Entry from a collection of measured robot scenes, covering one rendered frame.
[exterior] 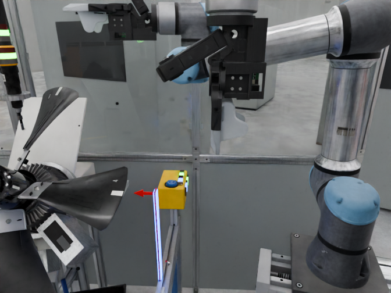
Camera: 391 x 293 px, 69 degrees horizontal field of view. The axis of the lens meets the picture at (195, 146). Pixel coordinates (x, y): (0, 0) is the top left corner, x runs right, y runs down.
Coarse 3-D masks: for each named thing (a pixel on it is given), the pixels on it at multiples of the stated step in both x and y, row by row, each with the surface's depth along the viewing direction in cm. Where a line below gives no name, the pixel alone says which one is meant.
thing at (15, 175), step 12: (0, 168) 79; (0, 180) 78; (12, 180) 78; (24, 180) 84; (36, 180) 89; (0, 192) 78; (12, 192) 79; (0, 204) 77; (12, 204) 81; (24, 204) 86
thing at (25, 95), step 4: (0, 68) 72; (24, 92) 74; (28, 92) 74; (0, 96) 71; (4, 96) 70; (8, 96) 70; (12, 96) 70; (16, 96) 71; (20, 96) 71; (24, 96) 72; (28, 96) 73; (4, 100) 70; (8, 100) 70; (12, 100) 71; (16, 100) 71
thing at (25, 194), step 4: (32, 184) 86; (36, 184) 86; (40, 184) 86; (44, 184) 86; (48, 184) 86; (28, 188) 84; (32, 188) 84; (40, 188) 84; (44, 188) 84; (24, 192) 82; (28, 192) 82; (36, 192) 82; (40, 192) 82; (20, 196) 80; (24, 196) 80; (28, 196) 80; (32, 196) 80; (36, 196) 80
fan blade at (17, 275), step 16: (0, 240) 77; (16, 240) 80; (32, 240) 83; (0, 256) 76; (16, 256) 78; (32, 256) 80; (0, 272) 74; (16, 272) 76; (32, 272) 79; (0, 288) 73; (16, 288) 75; (32, 288) 77; (48, 288) 79
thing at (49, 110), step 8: (56, 88) 94; (64, 88) 91; (56, 96) 91; (64, 96) 88; (72, 96) 86; (48, 104) 92; (56, 104) 88; (64, 104) 86; (40, 112) 95; (48, 112) 88; (56, 112) 85; (40, 120) 88; (48, 120) 85; (40, 128) 85; (32, 136) 87; (32, 144) 83
